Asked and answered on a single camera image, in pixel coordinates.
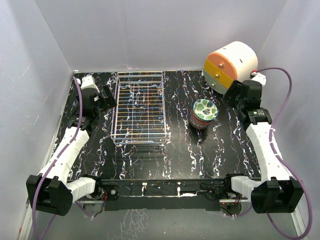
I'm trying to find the round pastel drawer cabinet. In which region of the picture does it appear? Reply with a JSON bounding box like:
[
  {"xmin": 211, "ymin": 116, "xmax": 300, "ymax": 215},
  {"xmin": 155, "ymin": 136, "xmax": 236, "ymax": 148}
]
[{"xmin": 203, "ymin": 41, "xmax": 258, "ymax": 95}]

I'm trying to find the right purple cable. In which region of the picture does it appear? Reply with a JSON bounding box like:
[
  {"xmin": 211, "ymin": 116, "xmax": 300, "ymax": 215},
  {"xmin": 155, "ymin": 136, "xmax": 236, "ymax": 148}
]
[{"xmin": 234, "ymin": 66, "xmax": 313, "ymax": 238}]

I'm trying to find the brown patterned bowl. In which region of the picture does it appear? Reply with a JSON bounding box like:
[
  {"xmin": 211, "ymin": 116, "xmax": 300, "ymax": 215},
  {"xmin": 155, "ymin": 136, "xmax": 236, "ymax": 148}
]
[{"xmin": 191, "ymin": 109, "xmax": 212, "ymax": 124}]

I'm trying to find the pink patterned bowl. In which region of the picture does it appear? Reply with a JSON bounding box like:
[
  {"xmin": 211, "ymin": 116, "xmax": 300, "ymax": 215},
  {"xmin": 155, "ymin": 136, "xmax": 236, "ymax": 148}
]
[{"xmin": 189, "ymin": 118, "xmax": 211, "ymax": 130}]

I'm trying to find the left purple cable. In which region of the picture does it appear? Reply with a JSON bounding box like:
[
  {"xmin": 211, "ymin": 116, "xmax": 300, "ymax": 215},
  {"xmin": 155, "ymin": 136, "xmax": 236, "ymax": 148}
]
[{"xmin": 31, "ymin": 76, "xmax": 106, "ymax": 240}]

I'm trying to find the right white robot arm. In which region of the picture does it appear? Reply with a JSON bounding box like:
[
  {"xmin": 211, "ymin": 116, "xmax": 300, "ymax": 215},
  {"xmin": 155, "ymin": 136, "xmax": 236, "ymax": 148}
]
[{"xmin": 222, "ymin": 80, "xmax": 304, "ymax": 214}]

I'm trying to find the green spotted white bowl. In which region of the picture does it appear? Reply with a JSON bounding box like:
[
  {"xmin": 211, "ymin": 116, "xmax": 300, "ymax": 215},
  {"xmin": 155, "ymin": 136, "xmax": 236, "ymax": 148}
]
[{"xmin": 193, "ymin": 99, "xmax": 218, "ymax": 121}]

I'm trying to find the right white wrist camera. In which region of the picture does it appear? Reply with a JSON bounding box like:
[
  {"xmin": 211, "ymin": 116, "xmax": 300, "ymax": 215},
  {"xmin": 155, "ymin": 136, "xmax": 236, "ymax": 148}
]
[{"xmin": 250, "ymin": 71, "xmax": 267, "ymax": 87}]

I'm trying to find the white wire dish rack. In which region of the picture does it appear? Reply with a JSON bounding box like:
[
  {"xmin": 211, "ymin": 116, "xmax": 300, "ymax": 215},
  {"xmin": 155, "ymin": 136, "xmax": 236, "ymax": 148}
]
[{"xmin": 110, "ymin": 71, "xmax": 167, "ymax": 147}]

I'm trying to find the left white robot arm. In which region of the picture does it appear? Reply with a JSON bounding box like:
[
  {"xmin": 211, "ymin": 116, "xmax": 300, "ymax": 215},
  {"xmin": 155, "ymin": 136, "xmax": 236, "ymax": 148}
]
[{"xmin": 26, "ymin": 85, "xmax": 116, "ymax": 216}]

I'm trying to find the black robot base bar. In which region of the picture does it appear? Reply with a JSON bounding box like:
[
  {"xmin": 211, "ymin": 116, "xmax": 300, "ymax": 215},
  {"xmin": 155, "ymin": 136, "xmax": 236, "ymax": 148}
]
[{"xmin": 73, "ymin": 178, "xmax": 254, "ymax": 212}]

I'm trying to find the purple cable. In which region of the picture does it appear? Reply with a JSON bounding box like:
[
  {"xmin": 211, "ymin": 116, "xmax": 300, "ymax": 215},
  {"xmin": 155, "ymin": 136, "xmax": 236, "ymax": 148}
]
[
  {"xmin": 31, "ymin": 76, "xmax": 106, "ymax": 240},
  {"xmin": 234, "ymin": 66, "xmax": 313, "ymax": 238}
]

